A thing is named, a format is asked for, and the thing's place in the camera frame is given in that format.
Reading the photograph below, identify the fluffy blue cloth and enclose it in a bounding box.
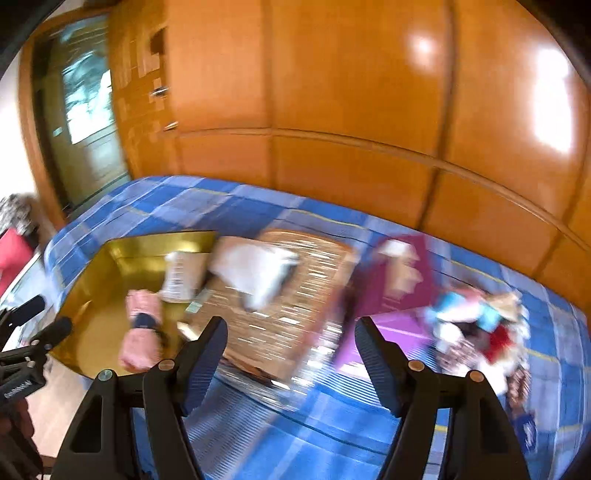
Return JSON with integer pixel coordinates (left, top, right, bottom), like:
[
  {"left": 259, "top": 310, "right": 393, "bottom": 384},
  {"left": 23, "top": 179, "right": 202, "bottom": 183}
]
[{"left": 430, "top": 290, "right": 502, "bottom": 333}]

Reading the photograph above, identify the red knitted cloth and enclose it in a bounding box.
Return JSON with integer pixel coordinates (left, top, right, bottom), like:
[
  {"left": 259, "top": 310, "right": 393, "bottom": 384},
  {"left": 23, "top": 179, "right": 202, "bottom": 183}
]
[{"left": 483, "top": 324, "right": 515, "bottom": 364}]

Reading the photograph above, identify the white printed packet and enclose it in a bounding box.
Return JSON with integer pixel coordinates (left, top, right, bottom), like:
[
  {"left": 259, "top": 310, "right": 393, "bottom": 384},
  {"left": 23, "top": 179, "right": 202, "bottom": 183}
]
[{"left": 158, "top": 251, "right": 209, "bottom": 303}]

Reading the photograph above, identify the blue tempo tissue pack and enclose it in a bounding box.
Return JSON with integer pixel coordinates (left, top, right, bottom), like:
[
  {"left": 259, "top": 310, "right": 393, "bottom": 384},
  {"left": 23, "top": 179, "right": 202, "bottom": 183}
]
[{"left": 513, "top": 412, "right": 538, "bottom": 453}]

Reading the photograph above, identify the brown satin scrunchie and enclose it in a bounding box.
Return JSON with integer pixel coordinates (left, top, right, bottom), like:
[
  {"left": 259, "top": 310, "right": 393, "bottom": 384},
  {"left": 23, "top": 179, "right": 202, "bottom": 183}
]
[{"left": 506, "top": 366, "right": 531, "bottom": 411}]

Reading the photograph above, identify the gold tray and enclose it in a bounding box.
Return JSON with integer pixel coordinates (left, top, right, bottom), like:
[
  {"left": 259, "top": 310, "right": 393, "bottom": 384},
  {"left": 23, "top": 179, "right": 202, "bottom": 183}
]
[{"left": 50, "top": 230, "right": 217, "bottom": 378}]

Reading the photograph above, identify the blue plaid tablecloth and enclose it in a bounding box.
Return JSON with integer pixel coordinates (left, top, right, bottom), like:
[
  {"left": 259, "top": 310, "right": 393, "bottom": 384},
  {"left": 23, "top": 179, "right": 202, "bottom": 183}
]
[{"left": 45, "top": 176, "right": 590, "bottom": 479}]

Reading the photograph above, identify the purple carton box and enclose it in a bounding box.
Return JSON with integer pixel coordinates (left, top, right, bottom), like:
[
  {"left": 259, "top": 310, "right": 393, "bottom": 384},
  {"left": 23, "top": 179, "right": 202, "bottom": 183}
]
[{"left": 334, "top": 234, "right": 437, "bottom": 379}]

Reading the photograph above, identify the ornate silver tissue box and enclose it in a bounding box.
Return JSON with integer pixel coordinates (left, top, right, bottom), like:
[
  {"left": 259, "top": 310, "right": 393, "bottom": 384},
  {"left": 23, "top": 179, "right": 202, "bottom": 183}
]
[{"left": 177, "top": 229, "right": 359, "bottom": 387}]

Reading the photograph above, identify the white tissue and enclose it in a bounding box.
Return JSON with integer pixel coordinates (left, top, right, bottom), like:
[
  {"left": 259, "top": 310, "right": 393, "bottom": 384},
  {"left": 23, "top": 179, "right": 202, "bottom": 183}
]
[{"left": 209, "top": 236, "right": 300, "bottom": 311}]

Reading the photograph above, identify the patterned grey cloth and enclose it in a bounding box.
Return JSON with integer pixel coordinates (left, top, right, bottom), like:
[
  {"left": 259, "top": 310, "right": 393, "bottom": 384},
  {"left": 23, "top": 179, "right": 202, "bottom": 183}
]
[{"left": 0, "top": 194, "right": 38, "bottom": 236}]

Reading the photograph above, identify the glass panel door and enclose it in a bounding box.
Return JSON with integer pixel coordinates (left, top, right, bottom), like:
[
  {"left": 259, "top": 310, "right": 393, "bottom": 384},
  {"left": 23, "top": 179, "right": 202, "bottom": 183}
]
[{"left": 32, "top": 15, "right": 129, "bottom": 218}]

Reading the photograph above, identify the wooden wall cabinet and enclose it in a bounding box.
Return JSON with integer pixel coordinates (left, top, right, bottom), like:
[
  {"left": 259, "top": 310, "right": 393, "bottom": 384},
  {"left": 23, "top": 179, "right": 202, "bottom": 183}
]
[{"left": 108, "top": 1, "right": 590, "bottom": 310}]

